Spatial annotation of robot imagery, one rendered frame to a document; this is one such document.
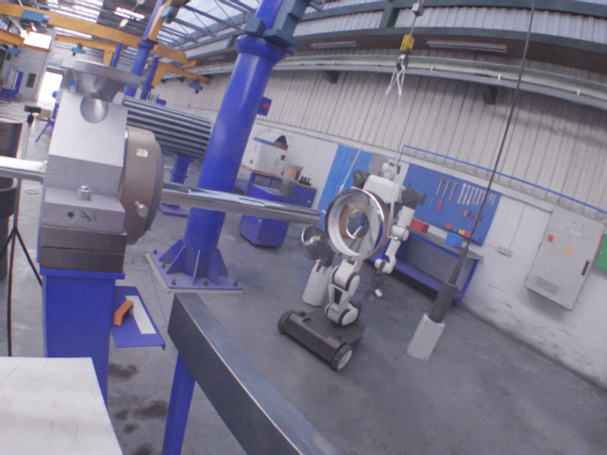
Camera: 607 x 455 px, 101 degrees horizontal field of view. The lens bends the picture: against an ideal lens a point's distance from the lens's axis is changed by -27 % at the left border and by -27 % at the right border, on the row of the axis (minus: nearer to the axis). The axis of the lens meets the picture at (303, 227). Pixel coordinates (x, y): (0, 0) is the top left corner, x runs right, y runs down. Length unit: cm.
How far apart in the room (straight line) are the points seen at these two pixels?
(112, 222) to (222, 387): 43
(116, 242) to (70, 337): 28
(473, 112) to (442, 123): 61
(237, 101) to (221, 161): 51
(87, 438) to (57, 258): 39
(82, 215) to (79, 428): 42
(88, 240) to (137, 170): 27
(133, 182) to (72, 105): 27
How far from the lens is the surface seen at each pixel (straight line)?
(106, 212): 76
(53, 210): 75
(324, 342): 247
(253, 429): 73
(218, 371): 80
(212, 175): 290
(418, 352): 103
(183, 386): 106
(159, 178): 100
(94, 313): 88
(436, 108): 644
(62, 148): 86
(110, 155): 88
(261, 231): 454
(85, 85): 103
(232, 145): 288
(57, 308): 87
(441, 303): 97
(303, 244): 188
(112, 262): 81
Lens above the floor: 133
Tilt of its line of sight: 11 degrees down
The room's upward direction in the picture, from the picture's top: 19 degrees clockwise
